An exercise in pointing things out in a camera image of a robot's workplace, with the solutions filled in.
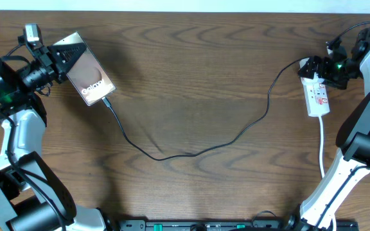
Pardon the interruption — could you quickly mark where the bronze Galaxy smartphone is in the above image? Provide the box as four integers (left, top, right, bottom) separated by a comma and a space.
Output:
54, 32, 116, 106

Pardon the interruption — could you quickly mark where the black USB charging cable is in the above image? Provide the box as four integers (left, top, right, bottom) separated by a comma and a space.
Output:
101, 56, 311, 162

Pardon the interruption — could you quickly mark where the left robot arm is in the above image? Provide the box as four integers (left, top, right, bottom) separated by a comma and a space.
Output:
0, 33, 117, 230

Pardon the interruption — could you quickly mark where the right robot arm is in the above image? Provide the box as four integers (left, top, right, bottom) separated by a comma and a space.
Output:
285, 22, 370, 230

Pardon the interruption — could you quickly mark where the white power strip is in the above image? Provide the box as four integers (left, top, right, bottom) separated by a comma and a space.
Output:
300, 74, 330, 117

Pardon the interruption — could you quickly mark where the white power strip cord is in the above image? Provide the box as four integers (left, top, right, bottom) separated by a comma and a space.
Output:
318, 115, 338, 231

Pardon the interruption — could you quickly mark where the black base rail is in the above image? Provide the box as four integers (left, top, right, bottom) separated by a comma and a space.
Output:
119, 219, 359, 231

